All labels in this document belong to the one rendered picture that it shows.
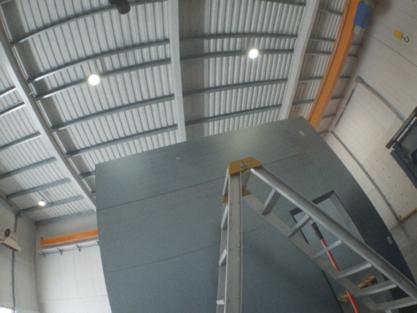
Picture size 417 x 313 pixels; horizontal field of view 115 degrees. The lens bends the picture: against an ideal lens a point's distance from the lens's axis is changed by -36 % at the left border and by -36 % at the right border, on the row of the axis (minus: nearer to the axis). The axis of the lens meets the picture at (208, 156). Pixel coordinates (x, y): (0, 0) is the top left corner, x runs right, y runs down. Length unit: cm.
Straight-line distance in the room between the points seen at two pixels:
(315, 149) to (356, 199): 74
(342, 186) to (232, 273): 168
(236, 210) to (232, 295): 40
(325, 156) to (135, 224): 207
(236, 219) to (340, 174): 164
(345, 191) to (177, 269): 175
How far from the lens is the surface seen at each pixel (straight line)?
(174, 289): 159
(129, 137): 847
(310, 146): 249
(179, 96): 709
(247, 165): 115
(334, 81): 948
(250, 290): 161
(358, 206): 232
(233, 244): 94
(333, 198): 224
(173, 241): 165
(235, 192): 107
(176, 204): 177
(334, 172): 238
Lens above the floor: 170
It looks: 37 degrees up
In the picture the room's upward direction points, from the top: 25 degrees counter-clockwise
